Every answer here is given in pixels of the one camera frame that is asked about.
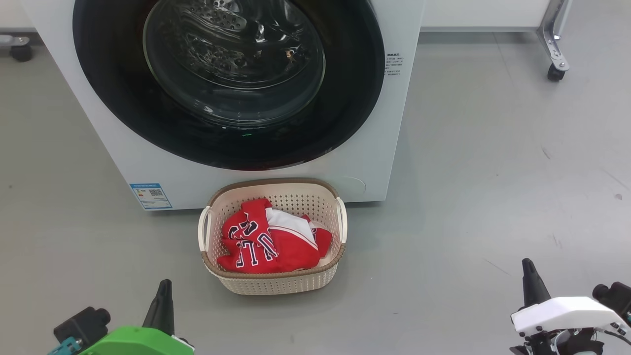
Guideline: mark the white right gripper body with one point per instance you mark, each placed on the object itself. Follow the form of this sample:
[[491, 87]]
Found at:
[[562, 310]]

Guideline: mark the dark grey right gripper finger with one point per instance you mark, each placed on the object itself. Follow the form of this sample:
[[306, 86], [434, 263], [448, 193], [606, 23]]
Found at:
[[527, 291], [539, 291]]

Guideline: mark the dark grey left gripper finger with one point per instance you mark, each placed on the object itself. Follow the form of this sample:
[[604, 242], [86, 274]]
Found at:
[[166, 315], [154, 315]]

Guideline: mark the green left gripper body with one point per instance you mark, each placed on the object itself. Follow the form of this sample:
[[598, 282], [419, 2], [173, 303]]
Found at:
[[138, 342]]

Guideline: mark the red basketball jersey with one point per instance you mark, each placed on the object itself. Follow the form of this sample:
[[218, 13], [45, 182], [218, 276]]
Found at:
[[276, 246]]

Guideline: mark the cream perforated laundry basket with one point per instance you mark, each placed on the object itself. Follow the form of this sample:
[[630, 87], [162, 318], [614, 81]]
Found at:
[[276, 283]]

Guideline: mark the white front-load washing machine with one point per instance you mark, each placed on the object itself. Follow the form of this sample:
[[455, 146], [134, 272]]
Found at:
[[384, 148]]

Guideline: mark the blue energy label sticker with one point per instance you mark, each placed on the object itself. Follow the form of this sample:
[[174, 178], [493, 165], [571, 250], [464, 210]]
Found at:
[[151, 196]]

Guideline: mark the printed text notice sticker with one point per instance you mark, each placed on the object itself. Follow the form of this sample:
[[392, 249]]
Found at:
[[394, 64]]

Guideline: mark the white partition panel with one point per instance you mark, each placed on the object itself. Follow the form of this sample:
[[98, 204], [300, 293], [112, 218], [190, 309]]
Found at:
[[483, 12]]

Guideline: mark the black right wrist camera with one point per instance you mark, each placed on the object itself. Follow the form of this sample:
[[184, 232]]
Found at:
[[613, 298]]

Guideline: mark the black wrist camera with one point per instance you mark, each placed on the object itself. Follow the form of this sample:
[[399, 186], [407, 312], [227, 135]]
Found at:
[[84, 325], [613, 298]]

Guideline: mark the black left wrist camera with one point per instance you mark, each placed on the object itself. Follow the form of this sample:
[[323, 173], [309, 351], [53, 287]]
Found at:
[[84, 325]]

